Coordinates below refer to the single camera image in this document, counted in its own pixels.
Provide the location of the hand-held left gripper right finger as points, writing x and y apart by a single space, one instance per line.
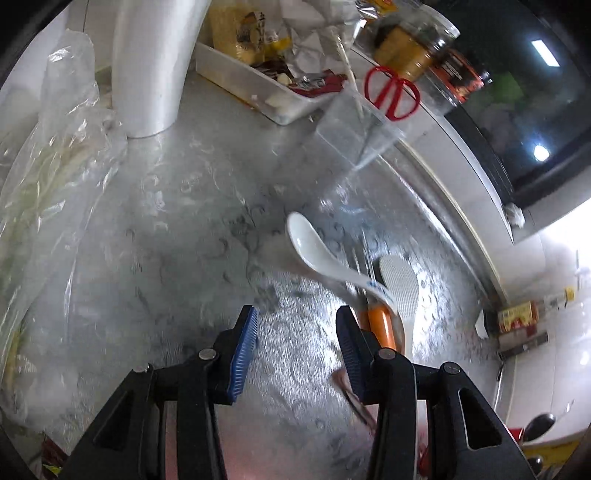
350 357

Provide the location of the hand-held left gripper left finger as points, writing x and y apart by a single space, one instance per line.
244 353

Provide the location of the white rice paddle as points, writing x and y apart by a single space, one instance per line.
397 281

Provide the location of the white ceramic spoon blue print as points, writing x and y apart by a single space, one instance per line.
304 240

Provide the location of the small black spoon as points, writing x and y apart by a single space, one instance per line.
540 424

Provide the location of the white paper scrap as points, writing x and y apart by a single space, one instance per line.
482 323

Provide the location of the glass bottle yellow red label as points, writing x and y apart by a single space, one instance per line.
517 316

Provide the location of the black rectangular box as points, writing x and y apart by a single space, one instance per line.
524 345

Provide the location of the clear plastic container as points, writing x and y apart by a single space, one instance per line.
351 138

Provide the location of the clear plastic bag with greens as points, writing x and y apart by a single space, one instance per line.
46 207

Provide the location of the red sauce sachet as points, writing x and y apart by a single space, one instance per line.
323 85

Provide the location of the white plastic tray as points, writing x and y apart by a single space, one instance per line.
240 76

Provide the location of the pale thin stick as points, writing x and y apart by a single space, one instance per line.
346 64

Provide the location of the dark jar red label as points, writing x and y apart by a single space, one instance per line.
461 74

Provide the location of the glass jar yellow contents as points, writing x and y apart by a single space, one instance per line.
406 50

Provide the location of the crumpled foil wrapper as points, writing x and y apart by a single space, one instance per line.
314 46

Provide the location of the yellow food packet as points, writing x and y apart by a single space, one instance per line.
231 32

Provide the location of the dark glass window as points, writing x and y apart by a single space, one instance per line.
531 92

